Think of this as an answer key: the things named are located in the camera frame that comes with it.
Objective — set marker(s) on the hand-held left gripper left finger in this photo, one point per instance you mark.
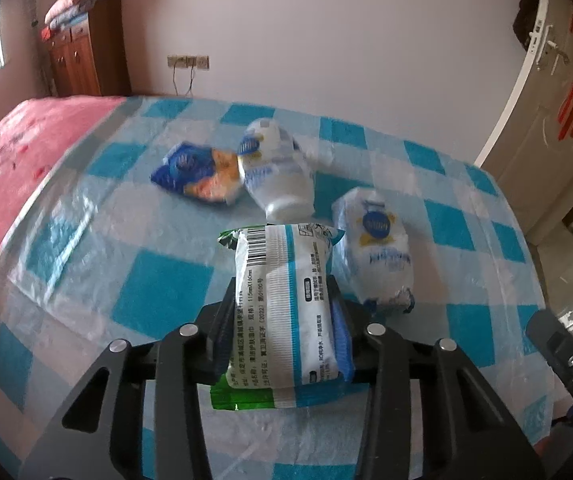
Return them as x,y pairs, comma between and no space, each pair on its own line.
216,332

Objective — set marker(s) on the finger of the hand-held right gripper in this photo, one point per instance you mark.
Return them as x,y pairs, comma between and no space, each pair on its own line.
564,355

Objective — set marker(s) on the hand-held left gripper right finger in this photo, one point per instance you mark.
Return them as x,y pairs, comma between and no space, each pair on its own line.
342,342

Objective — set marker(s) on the green white wet wipes packet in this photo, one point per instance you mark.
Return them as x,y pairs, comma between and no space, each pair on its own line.
281,305

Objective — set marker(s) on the white tissue packet, near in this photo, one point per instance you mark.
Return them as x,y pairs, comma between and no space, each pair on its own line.
374,250

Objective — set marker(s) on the blue checked plastic sheet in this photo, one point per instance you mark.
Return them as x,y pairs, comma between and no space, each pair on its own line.
116,270

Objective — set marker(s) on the blue orange snack packet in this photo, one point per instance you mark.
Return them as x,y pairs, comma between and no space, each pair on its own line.
196,172

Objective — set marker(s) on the white plastic bottle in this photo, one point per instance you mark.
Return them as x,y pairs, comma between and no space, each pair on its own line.
276,175

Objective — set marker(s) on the white door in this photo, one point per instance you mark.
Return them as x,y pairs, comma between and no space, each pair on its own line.
531,150

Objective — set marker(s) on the pink printed bedsheet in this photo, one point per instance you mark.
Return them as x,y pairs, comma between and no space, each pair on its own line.
16,160

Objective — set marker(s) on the wooden cabinet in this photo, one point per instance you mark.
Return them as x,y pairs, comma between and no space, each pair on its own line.
89,55

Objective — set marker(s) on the folded blankets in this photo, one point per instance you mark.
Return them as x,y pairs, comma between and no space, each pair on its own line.
79,5

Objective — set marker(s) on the wall power outlet strip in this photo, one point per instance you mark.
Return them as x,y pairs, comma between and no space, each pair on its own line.
189,62

